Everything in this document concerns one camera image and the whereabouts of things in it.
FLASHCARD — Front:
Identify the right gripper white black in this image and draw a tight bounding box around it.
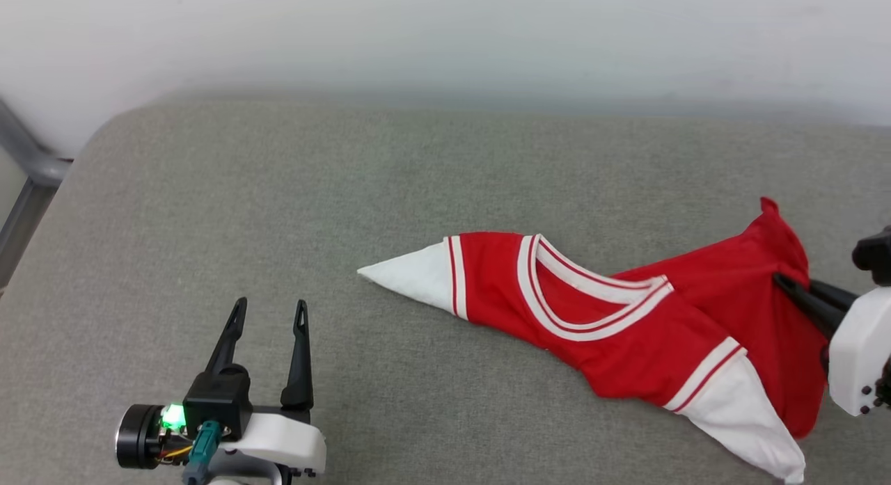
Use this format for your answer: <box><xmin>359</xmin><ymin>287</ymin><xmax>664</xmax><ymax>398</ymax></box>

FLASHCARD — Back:
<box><xmin>773</xmin><ymin>273</ymin><xmax>891</xmax><ymax>418</ymax></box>

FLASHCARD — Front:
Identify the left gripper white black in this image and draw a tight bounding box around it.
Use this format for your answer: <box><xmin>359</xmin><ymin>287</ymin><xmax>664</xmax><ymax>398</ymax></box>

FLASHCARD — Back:
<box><xmin>115</xmin><ymin>297</ymin><xmax>327</xmax><ymax>485</ymax></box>

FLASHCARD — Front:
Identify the red white basketball jersey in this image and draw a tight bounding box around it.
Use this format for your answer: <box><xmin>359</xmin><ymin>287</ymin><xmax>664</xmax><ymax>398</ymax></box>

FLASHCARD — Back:
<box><xmin>357</xmin><ymin>196</ymin><xmax>833</xmax><ymax>484</ymax></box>

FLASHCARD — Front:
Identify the black cable teal connector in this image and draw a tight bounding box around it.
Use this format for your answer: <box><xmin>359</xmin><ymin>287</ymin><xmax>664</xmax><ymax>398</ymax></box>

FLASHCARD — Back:
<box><xmin>182</xmin><ymin>420</ymin><xmax>223</xmax><ymax>485</ymax></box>

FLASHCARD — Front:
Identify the grey metal tube frame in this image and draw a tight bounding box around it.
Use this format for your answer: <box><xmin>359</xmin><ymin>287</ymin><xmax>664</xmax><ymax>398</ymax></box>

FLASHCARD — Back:
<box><xmin>0</xmin><ymin>97</ymin><xmax>74</xmax><ymax>292</ymax></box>

